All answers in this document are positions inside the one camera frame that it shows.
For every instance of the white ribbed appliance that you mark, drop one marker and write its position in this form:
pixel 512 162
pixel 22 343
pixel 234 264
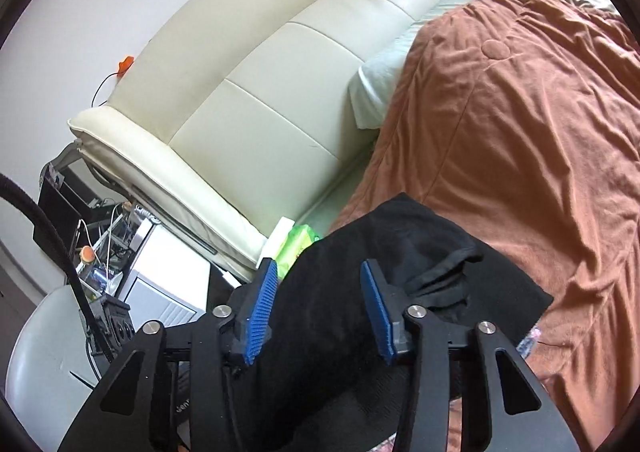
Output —
pixel 165 282

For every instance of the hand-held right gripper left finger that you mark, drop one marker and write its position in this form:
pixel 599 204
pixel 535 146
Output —
pixel 262 307

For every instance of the grey metal bracket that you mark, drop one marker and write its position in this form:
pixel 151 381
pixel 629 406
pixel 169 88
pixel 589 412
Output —
pixel 60 161

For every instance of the orange wall hook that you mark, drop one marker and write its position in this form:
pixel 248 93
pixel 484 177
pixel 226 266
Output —
pixel 125 63

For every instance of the green wipes packet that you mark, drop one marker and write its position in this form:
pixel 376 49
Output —
pixel 297 244

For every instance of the black pants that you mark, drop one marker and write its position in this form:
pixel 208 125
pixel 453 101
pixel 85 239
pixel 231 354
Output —
pixel 340 292

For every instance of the brown fleece blanket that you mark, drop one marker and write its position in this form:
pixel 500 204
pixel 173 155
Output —
pixel 525 131

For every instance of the black box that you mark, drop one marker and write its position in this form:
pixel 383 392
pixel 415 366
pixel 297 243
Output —
pixel 55 212

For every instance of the cream leather headboard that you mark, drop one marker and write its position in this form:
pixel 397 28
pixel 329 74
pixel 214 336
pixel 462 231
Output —
pixel 250 106

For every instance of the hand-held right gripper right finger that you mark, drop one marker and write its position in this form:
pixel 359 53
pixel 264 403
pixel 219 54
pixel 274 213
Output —
pixel 377 312

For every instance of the pale green pillow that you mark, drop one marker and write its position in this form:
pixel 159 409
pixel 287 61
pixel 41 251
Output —
pixel 390 76

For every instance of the grey plastic chair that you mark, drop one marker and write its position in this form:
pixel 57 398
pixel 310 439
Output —
pixel 45 357

